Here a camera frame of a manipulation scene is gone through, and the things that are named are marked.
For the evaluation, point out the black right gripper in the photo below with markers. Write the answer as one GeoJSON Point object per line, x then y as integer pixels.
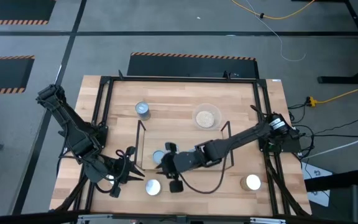
{"type": "Point", "coordinates": [174, 163]}

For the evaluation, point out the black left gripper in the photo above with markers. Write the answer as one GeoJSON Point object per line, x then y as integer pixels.
{"type": "Point", "coordinates": [118, 171]}

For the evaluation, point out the short mushrooms can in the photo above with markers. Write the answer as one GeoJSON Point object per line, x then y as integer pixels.
{"type": "Point", "coordinates": [158, 157]}

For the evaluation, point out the yellow carrots can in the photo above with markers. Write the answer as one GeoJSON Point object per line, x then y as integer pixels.
{"type": "Point", "coordinates": [153, 187]}

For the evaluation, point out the mandarin oranges can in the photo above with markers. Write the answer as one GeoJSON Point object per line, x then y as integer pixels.
{"type": "Point", "coordinates": [142, 109]}

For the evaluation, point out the yellow green beans can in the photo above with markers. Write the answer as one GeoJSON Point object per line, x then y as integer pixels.
{"type": "Point", "coordinates": [252, 182]}

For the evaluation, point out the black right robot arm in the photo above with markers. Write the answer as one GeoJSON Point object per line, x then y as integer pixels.
{"type": "Point", "coordinates": [244, 137]}

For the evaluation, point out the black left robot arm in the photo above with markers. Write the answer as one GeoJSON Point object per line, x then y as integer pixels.
{"type": "Point", "coordinates": [73, 130]}

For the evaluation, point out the beige grain heap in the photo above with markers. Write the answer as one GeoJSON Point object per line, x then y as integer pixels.
{"type": "Point", "coordinates": [204, 119]}

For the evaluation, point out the translucent plastic bowl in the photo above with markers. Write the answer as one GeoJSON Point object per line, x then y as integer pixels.
{"type": "Point", "coordinates": [197, 107]}

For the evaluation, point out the black hazard-striped floor mat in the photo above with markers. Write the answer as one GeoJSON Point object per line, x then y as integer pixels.
{"type": "Point", "coordinates": [11, 9]}
{"type": "Point", "coordinates": [191, 67]}
{"type": "Point", "coordinates": [2, 74]}

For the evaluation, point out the black front crossbar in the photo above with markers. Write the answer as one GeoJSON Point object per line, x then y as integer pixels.
{"type": "Point", "coordinates": [26, 219]}

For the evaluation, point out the white floor sheet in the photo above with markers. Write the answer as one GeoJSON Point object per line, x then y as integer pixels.
{"type": "Point", "coordinates": [322, 197]}

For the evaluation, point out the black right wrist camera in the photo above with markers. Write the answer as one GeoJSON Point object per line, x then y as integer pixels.
{"type": "Point", "coordinates": [176, 186]}

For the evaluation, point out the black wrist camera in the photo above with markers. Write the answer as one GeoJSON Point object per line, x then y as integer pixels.
{"type": "Point", "coordinates": [115, 192]}
{"type": "Point", "coordinates": [176, 186]}

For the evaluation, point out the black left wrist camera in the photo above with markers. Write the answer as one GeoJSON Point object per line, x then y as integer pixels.
{"type": "Point", "coordinates": [115, 192]}

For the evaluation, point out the wooden shelf with black frame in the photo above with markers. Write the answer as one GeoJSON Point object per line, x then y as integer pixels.
{"type": "Point", "coordinates": [182, 137]}

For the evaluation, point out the black desk leg frame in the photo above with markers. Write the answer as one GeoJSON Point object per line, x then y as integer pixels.
{"type": "Point", "coordinates": [337, 80]}

